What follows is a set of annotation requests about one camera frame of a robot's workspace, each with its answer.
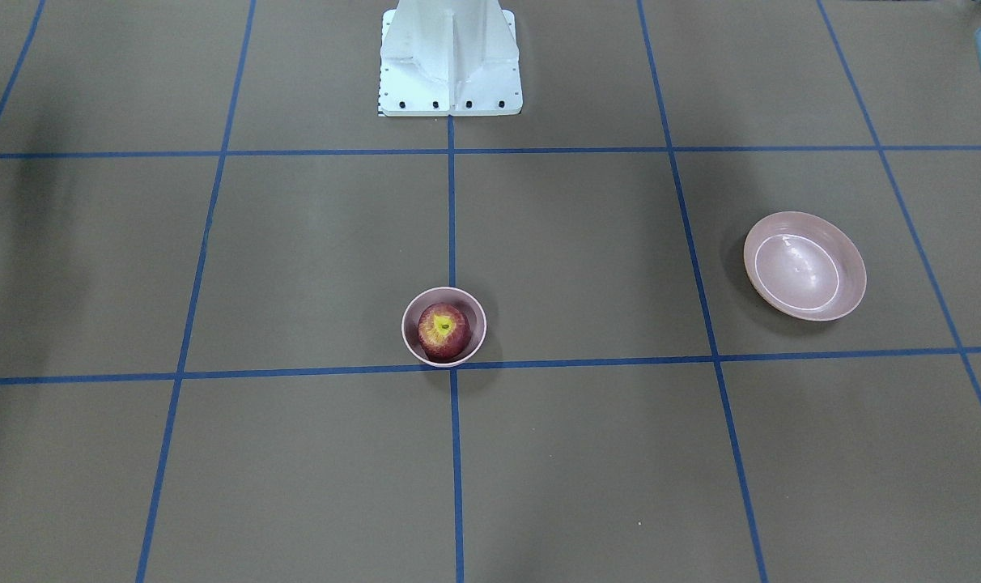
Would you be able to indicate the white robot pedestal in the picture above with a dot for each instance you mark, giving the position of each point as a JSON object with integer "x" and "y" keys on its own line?
{"x": 449, "y": 58}

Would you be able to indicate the red apple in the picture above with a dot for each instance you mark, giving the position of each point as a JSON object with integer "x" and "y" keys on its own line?
{"x": 443, "y": 332}

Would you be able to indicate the pink plate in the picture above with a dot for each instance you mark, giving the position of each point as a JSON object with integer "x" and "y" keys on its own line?
{"x": 804, "y": 266}

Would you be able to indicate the pink bowl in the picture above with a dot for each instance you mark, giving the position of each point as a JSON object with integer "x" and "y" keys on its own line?
{"x": 461, "y": 299}

